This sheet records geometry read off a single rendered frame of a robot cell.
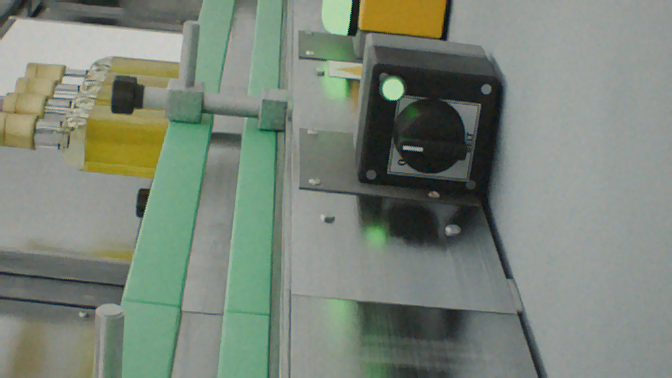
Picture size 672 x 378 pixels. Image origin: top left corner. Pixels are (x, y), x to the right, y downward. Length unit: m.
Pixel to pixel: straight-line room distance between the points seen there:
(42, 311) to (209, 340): 0.67
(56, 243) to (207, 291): 0.67
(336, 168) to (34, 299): 0.56
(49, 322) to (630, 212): 0.86
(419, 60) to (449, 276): 0.17
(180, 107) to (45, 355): 0.37
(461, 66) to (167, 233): 0.21
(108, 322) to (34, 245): 0.85
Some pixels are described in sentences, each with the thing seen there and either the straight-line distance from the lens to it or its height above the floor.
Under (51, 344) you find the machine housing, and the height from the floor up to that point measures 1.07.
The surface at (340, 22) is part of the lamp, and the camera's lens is 1.13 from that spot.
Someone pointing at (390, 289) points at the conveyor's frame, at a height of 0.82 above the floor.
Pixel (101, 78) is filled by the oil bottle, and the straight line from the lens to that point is 1.43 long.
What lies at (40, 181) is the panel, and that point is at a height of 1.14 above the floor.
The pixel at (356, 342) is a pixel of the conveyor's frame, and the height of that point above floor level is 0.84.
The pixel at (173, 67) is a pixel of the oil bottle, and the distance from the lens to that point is 1.49.
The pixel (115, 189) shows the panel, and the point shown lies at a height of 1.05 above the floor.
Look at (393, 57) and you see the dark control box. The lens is 0.85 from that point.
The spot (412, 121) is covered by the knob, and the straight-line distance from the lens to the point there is 0.82.
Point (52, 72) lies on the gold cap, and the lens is 1.50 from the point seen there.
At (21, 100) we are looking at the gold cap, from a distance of 1.40.
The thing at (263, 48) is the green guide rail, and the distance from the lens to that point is 1.20.
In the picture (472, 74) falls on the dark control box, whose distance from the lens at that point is 0.84.
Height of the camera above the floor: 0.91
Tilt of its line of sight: 4 degrees down
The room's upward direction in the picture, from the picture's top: 84 degrees counter-clockwise
